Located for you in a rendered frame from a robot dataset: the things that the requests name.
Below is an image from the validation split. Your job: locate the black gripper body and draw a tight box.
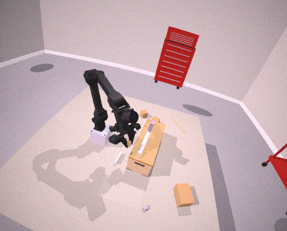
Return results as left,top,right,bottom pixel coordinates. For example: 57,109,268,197
109,122,141,145

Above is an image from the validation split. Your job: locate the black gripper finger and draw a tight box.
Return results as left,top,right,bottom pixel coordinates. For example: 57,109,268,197
121,138,128,148
127,131,136,144

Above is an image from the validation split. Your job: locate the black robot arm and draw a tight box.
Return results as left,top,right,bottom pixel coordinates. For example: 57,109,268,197
83,69,138,132

